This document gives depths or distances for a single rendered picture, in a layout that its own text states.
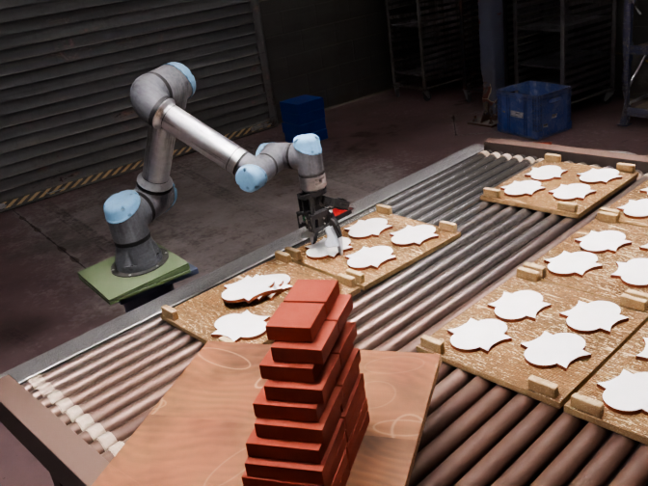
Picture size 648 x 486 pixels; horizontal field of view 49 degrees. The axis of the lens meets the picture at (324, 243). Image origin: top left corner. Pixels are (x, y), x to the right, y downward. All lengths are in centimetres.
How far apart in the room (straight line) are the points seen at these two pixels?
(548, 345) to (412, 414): 44
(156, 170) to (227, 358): 96
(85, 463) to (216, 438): 31
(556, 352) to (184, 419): 77
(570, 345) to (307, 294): 71
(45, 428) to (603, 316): 122
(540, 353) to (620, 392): 19
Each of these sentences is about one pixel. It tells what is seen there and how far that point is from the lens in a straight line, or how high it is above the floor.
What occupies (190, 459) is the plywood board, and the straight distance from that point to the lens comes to 124.
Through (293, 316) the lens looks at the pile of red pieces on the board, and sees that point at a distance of 100.
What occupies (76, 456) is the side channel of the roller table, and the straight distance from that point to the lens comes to 149.
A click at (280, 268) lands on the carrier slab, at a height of 94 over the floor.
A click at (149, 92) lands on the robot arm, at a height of 147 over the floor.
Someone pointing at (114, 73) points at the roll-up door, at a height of 89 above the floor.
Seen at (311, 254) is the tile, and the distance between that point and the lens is 207.
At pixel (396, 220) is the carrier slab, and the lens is 226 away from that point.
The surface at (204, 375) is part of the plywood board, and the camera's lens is 143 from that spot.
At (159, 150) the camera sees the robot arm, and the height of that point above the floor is 126.
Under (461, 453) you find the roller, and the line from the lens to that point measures 134.
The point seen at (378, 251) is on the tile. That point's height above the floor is 95.
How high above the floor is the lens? 180
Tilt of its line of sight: 24 degrees down
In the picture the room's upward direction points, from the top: 8 degrees counter-clockwise
